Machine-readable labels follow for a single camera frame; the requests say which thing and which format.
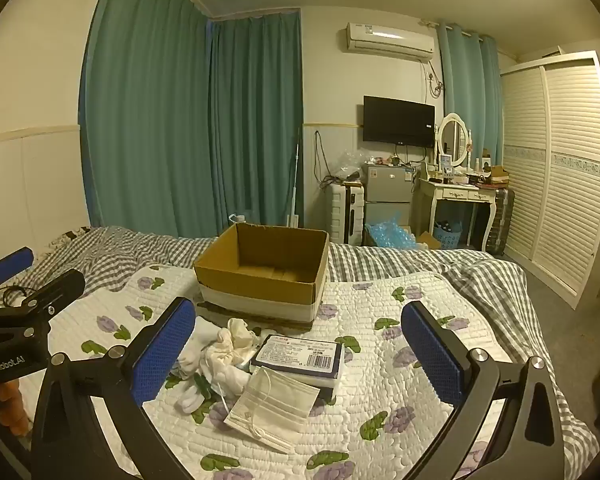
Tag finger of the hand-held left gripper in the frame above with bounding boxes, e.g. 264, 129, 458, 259
0, 247, 35, 288
7, 269, 87, 323

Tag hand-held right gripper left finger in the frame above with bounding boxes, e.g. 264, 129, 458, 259
30, 297, 197, 480

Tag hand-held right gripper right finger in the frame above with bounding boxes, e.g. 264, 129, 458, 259
401, 301, 566, 480

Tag white sock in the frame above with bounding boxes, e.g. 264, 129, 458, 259
172, 380, 212, 417
176, 317, 217, 382

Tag white cloth bundle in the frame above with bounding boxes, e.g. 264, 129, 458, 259
202, 350, 253, 397

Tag white face mask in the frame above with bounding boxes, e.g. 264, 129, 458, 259
247, 366, 320, 428
223, 392, 303, 453

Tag dark packet with barcode label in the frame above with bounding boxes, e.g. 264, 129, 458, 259
250, 334, 346, 403

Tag person's left hand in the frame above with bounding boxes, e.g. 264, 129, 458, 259
0, 379, 32, 437

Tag brown patterned pillow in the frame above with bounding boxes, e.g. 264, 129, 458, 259
49, 227, 92, 247

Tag floral quilted bed cover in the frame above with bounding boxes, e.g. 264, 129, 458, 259
20, 262, 566, 480

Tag small cardboard box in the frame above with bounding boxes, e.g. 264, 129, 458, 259
414, 231, 443, 251

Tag blue laundry basket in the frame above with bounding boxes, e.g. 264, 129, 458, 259
434, 222, 463, 250

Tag blue plastic bag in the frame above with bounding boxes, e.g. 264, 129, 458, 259
366, 212, 415, 249

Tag silver suitcase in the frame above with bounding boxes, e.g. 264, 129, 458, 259
484, 187, 515, 256

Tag white dressing table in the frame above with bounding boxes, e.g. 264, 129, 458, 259
419, 172, 498, 253

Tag white suitcase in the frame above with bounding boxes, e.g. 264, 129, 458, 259
328, 182, 366, 246

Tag grey mini fridge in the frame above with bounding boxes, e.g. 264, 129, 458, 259
362, 162, 415, 246

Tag wide teal curtain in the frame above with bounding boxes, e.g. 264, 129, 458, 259
78, 0, 216, 231

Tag clear plastic bag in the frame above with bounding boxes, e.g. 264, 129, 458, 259
336, 150, 368, 181

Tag white mop pole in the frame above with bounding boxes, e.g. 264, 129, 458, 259
285, 127, 303, 228

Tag oval white vanity mirror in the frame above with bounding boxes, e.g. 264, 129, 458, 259
437, 112, 468, 168

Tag white louvred wardrobe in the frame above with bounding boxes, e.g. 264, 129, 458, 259
500, 51, 600, 310

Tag narrow teal curtain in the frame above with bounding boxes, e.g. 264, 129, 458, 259
209, 10, 305, 238

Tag light teal window curtain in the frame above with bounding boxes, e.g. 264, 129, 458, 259
437, 22, 503, 171

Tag white air conditioner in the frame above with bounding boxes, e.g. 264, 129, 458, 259
343, 22, 437, 63

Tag black cable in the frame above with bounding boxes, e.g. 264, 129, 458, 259
0, 286, 32, 307

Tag black wall cables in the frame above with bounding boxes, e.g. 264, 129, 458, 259
314, 130, 342, 189

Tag black wall television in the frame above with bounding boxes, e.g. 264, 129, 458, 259
363, 95, 437, 149

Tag air conditioner hose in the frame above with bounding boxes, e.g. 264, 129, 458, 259
422, 60, 446, 98

